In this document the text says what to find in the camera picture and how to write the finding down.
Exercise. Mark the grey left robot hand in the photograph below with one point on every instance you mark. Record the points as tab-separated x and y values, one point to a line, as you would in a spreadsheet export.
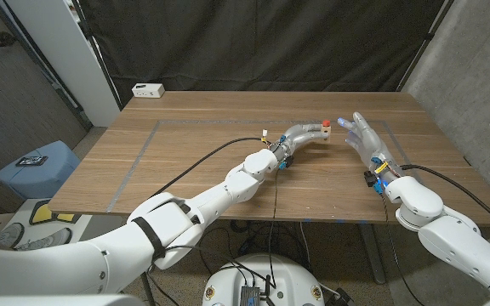
300	136

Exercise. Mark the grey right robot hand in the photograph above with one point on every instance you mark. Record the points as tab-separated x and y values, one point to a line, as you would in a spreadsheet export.
370	142

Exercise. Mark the small wooden block with holes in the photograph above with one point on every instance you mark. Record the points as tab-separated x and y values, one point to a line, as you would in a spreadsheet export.
326	132

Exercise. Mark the red headed wooden screw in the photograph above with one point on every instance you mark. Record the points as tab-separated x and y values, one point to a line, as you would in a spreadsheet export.
326	123

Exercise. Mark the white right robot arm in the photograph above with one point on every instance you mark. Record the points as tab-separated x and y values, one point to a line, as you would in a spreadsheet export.
440	225

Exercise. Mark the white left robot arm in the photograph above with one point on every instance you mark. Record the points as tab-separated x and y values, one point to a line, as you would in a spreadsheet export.
236	187

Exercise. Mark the black backdrop curtain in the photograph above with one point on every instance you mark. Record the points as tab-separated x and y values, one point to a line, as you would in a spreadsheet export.
262	42

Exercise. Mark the grey table leg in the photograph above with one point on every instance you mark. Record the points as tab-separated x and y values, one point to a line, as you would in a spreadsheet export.
374	263

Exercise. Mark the black backdrop stand pole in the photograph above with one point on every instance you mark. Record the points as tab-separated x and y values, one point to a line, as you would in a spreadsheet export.
430	36
97	51

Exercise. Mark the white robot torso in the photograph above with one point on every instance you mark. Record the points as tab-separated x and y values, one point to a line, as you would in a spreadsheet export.
287	280

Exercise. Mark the black plug beside torso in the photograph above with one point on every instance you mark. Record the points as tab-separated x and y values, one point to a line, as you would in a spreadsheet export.
342	297

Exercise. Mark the white power strip box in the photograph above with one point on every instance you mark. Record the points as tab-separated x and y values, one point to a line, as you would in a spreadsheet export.
148	90

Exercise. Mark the blue plastic stool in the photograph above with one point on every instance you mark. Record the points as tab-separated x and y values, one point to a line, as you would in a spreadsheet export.
36	178

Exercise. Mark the white board yellow black marking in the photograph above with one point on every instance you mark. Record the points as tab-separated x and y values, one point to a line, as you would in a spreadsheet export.
43	212

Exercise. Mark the black smartphone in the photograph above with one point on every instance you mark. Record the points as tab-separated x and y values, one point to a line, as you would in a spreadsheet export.
31	160

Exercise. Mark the black metal rail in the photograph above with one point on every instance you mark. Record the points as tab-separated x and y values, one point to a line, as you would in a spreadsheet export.
58	87

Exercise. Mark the white wall panel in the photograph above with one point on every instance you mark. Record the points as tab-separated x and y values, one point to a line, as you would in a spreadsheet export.
66	55

